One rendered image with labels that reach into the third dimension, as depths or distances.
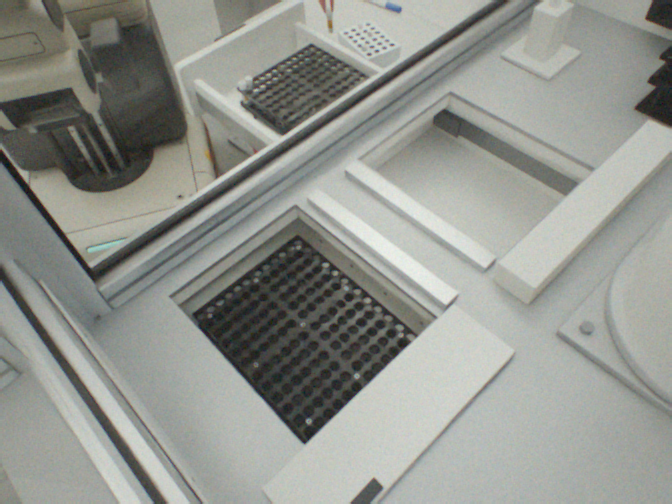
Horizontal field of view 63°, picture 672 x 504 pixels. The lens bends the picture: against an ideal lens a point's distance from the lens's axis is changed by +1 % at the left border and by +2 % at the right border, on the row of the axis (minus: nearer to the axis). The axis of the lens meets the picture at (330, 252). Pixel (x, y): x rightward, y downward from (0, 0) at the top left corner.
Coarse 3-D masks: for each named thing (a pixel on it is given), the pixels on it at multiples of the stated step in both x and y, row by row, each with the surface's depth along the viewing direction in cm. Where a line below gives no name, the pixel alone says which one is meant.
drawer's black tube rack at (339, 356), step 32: (288, 256) 72; (320, 256) 71; (256, 288) 71; (288, 288) 69; (320, 288) 72; (352, 288) 68; (224, 320) 66; (256, 320) 69; (288, 320) 66; (320, 320) 69; (352, 320) 65; (384, 320) 65; (224, 352) 67; (256, 352) 67; (288, 352) 67; (320, 352) 63; (352, 352) 63; (384, 352) 63; (256, 384) 61; (288, 384) 61; (320, 384) 64; (352, 384) 61; (288, 416) 59; (320, 416) 59
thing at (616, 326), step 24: (648, 240) 63; (624, 264) 59; (648, 264) 51; (600, 288) 59; (624, 288) 57; (648, 288) 51; (576, 312) 58; (600, 312) 58; (624, 312) 56; (648, 312) 51; (576, 336) 56; (600, 336) 56; (624, 336) 54; (648, 336) 52; (600, 360) 55; (624, 360) 54; (648, 360) 52; (648, 384) 52
